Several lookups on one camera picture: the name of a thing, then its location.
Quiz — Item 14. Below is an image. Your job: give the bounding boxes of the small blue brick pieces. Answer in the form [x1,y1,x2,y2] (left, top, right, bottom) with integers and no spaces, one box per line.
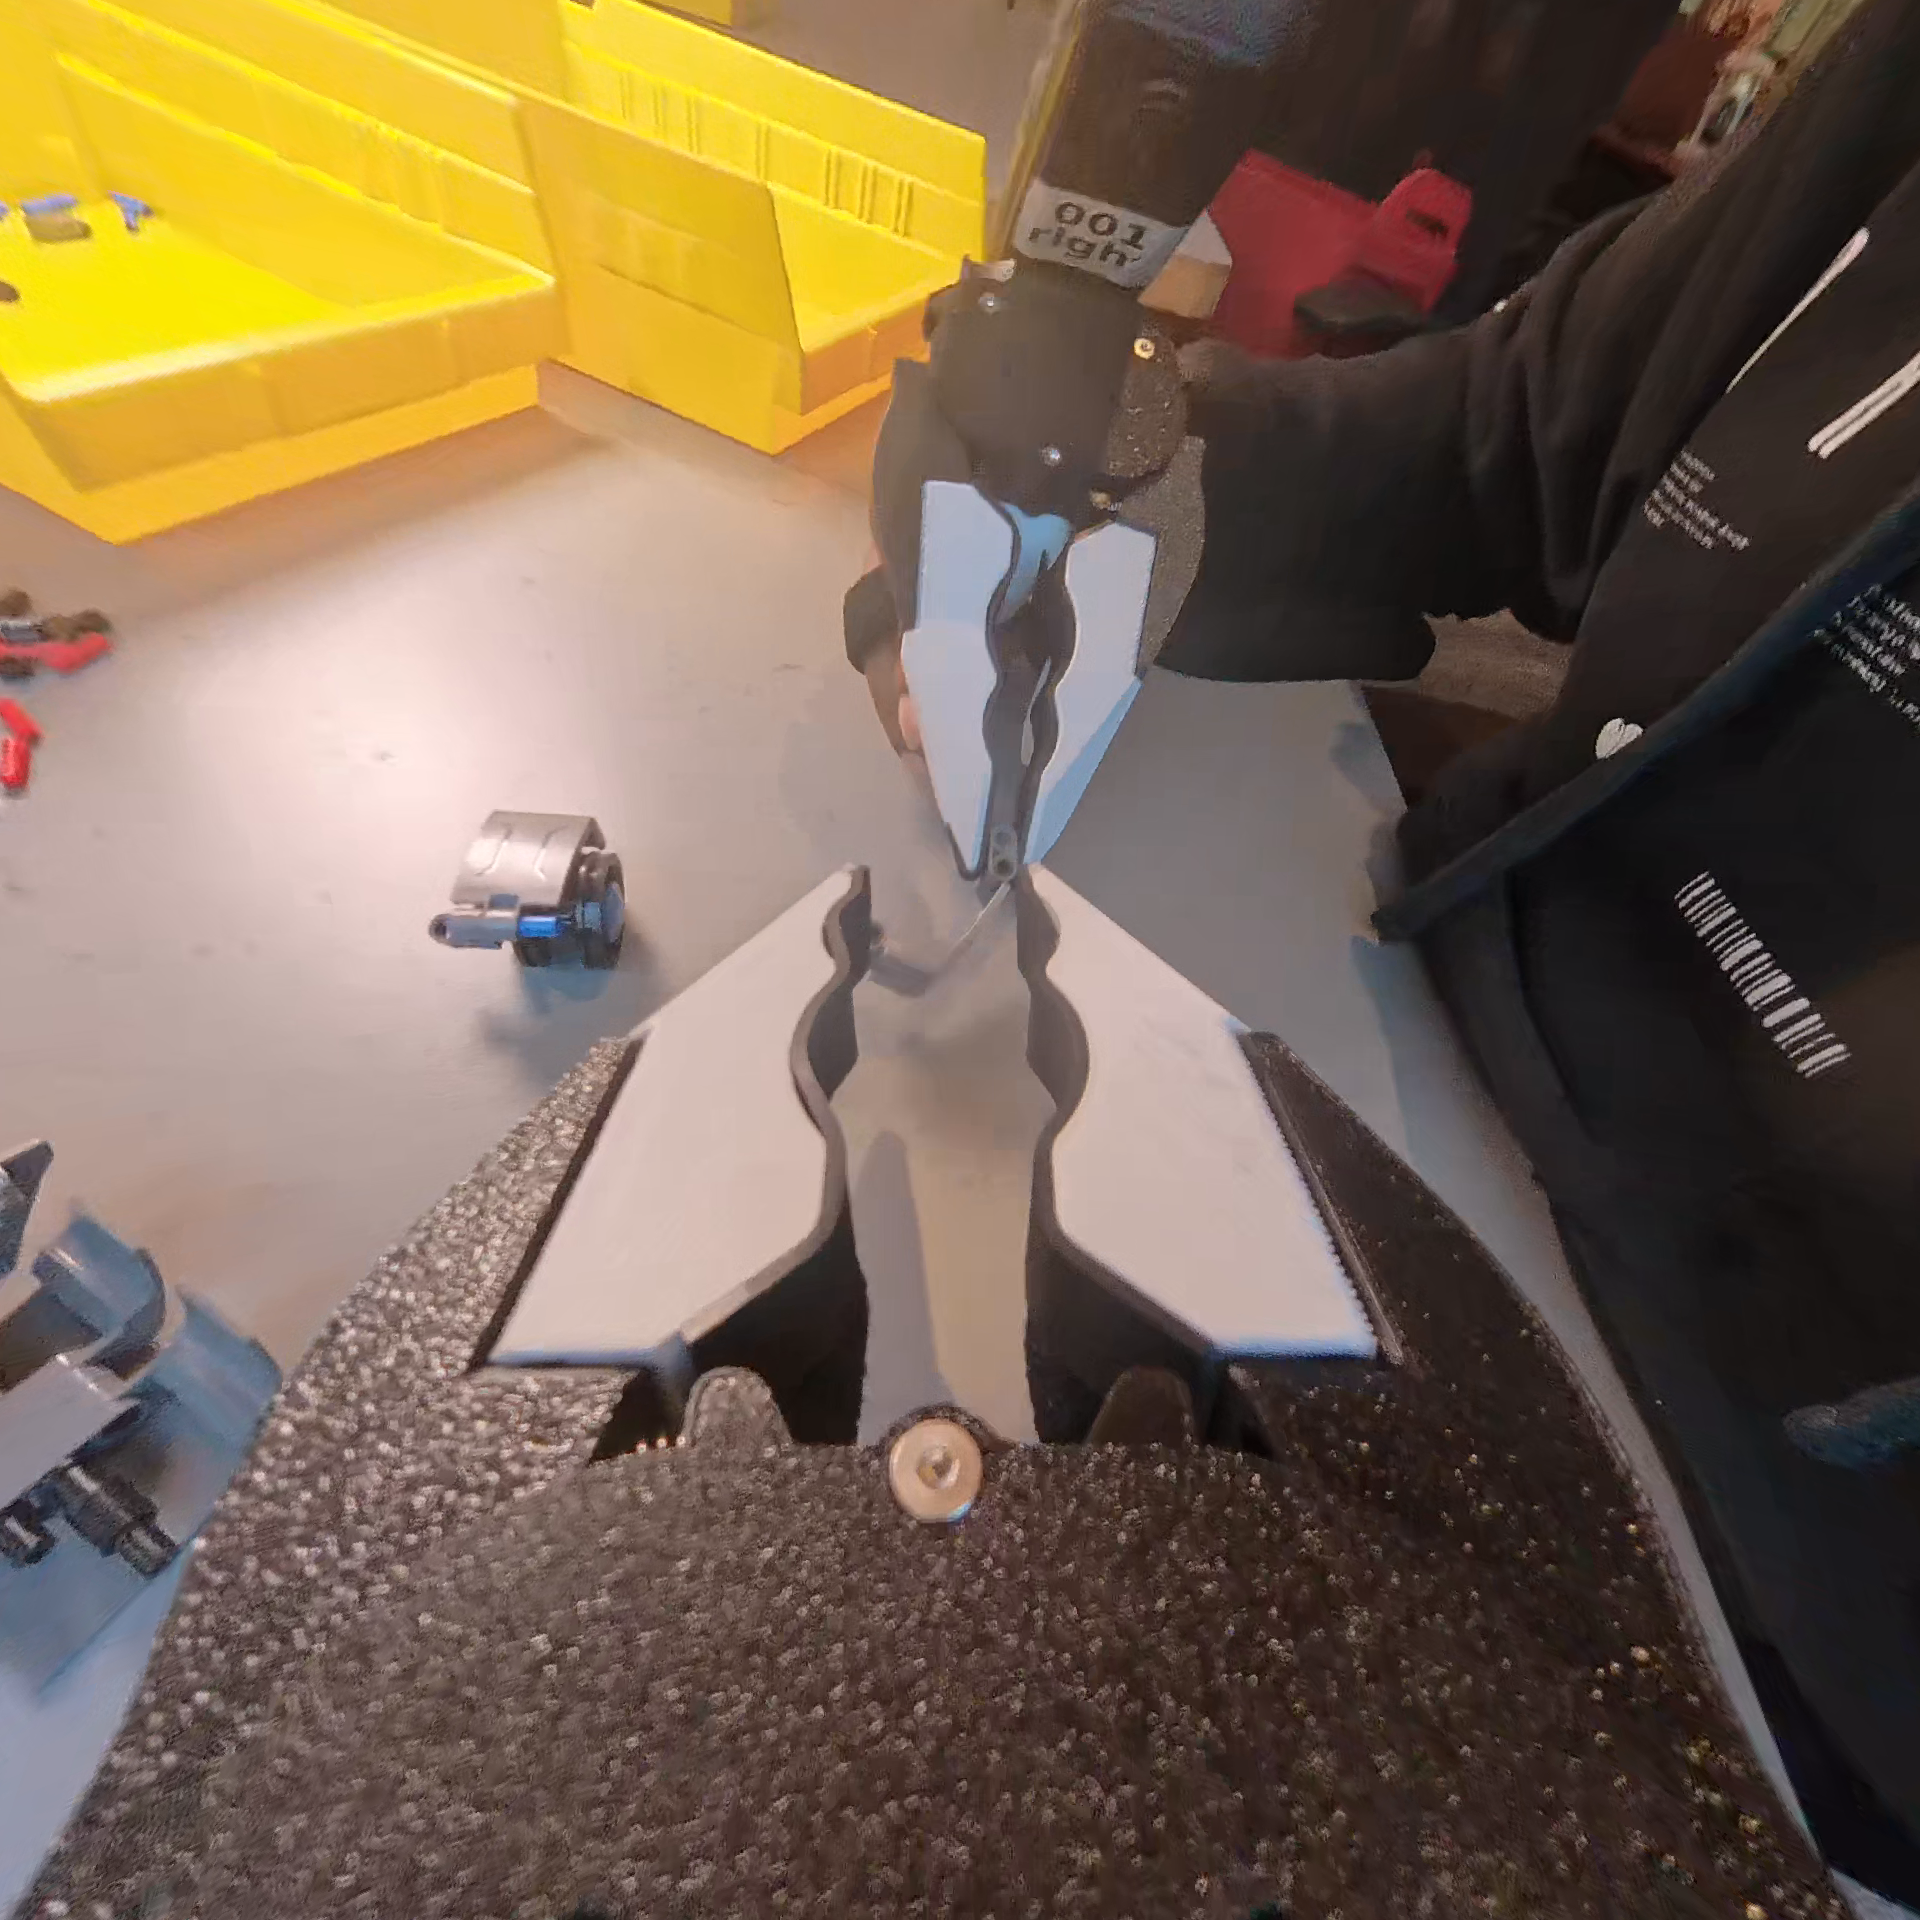
[0,192,159,246]

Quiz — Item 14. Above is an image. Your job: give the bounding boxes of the yellow bin with divider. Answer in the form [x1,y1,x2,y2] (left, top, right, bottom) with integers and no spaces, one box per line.
[0,0,563,547]

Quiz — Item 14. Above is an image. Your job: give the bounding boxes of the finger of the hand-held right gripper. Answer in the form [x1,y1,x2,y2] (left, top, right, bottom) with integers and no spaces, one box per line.
[1022,526,1158,873]
[898,480,1045,883]

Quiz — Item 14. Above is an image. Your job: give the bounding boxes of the pile of small brick pins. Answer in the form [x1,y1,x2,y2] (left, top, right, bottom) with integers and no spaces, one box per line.
[0,584,117,796]

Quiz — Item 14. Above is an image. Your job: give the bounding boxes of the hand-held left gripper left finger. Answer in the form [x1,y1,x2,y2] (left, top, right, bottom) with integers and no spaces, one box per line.
[488,866,875,1372]

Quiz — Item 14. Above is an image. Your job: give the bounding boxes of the grey brick block assembly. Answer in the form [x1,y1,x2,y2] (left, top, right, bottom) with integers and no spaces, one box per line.
[0,1139,286,1683]

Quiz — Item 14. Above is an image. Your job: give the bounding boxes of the person's black printed sweatshirt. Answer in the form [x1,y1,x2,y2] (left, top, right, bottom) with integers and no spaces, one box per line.
[1370,0,1920,1892]

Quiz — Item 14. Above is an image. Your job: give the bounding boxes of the person's right forearm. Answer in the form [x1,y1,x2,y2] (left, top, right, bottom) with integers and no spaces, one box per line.
[1158,189,1668,689]

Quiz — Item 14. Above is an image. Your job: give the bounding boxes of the red crate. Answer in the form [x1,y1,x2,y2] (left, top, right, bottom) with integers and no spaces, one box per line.
[1206,148,1471,363]

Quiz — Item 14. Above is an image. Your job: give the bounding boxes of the grey black wheel assembly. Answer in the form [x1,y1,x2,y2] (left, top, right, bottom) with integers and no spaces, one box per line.
[428,810,630,972]

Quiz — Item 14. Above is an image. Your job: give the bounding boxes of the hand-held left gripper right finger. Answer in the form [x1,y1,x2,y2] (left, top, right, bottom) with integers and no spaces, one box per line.
[1012,867,1380,1364]

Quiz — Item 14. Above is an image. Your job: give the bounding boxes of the person's right hand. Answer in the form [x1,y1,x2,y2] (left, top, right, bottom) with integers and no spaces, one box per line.
[862,645,929,759]

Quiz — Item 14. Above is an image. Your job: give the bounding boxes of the grey desk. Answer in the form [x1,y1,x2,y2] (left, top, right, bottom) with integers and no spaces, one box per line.
[0,363,1754,1920]

